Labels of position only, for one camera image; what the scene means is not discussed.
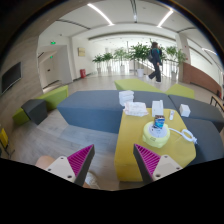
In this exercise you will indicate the folded white cloth stack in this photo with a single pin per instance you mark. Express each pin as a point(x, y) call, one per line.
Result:
point(126, 96)

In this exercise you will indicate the white upright box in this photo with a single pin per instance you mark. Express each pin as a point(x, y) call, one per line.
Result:
point(157, 108)

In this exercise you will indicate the wall mounted black television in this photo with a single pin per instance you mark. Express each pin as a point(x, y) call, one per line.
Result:
point(10, 77)

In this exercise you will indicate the green ottoman far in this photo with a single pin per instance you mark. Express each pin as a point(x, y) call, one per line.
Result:
point(135, 85)

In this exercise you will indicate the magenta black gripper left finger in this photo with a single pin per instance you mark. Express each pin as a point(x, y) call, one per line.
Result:
point(73, 168)

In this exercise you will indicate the green bench left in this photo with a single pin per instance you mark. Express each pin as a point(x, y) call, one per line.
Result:
point(52, 99)

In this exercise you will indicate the red fire extinguisher box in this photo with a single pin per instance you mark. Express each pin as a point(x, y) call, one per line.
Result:
point(82, 73)

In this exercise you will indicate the grey ottoman right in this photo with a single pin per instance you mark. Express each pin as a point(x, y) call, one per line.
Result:
point(205, 122)

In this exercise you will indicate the crumpled white packaging bag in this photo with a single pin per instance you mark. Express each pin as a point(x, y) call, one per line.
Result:
point(135, 109)

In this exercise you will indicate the yellow ottoman seat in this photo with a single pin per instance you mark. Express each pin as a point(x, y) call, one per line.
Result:
point(131, 133)

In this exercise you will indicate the potted plant centre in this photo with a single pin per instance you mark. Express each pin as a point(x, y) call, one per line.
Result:
point(139, 53)

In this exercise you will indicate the walking person dark clothes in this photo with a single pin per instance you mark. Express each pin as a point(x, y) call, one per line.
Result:
point(155, 58)

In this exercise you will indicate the yellow round power hub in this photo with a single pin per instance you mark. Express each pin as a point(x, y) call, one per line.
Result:
point(155, 137)

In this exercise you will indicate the large blue-grey ottoman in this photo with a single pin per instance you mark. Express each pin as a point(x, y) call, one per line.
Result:
point(97, 109)

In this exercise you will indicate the small white cube box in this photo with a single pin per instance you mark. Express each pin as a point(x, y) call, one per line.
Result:
point(184, 110)

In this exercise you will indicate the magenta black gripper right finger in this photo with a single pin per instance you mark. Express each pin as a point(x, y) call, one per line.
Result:
point(153, 166)

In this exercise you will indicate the small white bottle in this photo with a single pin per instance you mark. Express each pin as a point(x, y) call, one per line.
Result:
point(172, 112)

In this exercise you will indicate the dark grey cube stool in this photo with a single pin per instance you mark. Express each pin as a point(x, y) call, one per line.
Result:
point(36, 110)

